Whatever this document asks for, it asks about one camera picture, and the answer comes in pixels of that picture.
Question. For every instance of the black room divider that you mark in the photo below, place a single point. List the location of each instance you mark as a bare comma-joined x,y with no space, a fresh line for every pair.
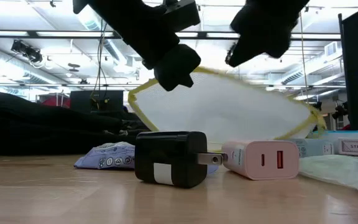
82,99

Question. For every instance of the black hanging ceiling fixture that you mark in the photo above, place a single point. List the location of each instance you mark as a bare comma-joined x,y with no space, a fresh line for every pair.
26,51

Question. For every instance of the black robot workstation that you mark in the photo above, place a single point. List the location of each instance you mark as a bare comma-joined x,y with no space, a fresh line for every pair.
340,110

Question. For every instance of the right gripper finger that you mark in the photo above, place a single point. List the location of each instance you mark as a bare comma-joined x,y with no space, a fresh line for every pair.
241,54

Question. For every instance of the clear pouch green edge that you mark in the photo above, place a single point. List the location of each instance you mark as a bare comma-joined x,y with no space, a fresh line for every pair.
228,109

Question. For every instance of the white USB power adapter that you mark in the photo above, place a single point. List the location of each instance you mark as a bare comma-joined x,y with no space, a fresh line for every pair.
259,160

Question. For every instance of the yellow pole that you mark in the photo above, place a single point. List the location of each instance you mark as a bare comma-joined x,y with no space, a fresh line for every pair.
304,62

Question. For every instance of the black backpack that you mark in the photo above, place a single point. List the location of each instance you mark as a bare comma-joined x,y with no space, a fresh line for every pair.
26,124

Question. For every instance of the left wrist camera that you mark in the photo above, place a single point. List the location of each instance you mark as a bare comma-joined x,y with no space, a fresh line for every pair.
182,14

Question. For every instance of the clear bag green earphones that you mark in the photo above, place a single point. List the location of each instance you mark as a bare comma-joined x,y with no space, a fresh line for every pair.
337,174

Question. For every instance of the red object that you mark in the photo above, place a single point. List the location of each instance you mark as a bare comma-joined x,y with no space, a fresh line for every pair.
346,127

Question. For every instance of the blue wipes packet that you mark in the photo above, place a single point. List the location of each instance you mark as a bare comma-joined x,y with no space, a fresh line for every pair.
110,157

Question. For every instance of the blue and white box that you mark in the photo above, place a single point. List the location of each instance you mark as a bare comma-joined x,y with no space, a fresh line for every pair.
353,146

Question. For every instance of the red crate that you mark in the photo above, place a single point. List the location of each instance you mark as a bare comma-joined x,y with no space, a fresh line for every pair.
54,101

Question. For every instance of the black wall charger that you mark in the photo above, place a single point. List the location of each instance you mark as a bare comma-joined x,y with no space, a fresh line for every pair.
172,158

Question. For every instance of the pale blue printed packet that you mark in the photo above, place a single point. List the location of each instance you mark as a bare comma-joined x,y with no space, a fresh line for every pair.
314,147

